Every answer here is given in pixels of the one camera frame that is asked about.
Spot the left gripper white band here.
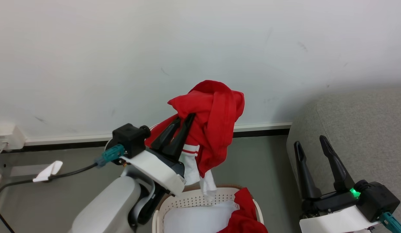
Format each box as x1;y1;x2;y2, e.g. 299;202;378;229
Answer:
121;113;196;197

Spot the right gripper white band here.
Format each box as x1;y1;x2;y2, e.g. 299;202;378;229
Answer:
294;135;380;233

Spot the red garment with white trim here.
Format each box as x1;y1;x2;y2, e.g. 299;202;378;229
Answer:
145;80;245;202

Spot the white perforated laundry basket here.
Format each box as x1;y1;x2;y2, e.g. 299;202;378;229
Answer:
152;184;265;233

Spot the grey fabric sofa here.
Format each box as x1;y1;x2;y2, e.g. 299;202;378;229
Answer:
286;86;401;233

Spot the white and black baseboard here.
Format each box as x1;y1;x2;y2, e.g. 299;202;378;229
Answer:
3;122;292;152

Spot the white cloth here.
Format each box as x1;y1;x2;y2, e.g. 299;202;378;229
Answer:
163;200;240;233

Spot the left teal cable connector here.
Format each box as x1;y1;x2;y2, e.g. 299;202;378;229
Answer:
94;144;126;168

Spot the teal cable connector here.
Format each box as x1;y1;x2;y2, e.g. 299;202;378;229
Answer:
94;144;126;168
378;212;401;233

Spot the right teal cable connector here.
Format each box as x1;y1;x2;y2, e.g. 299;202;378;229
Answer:
378;212;401;233

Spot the white cable tag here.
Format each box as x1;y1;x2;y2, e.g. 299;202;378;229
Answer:
33;161;63;183

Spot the grey metal floor bracket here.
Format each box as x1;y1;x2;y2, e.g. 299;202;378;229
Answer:
10;163;54;177

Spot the white wall socket box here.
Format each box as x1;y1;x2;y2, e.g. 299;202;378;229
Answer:
0;123;26;151

